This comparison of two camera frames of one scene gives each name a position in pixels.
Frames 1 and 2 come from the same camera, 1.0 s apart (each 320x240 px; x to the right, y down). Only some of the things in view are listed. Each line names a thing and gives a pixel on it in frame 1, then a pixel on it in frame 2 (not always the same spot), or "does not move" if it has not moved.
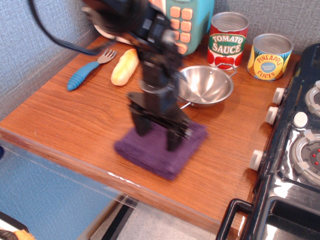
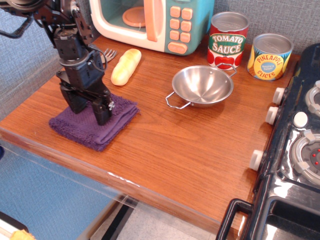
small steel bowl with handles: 203,86 does not move
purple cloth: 151,152 → 82,127
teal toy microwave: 191,21 does not move
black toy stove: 286,205 does not move
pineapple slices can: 269,56 does not move
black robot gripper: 159,106 → 82,82
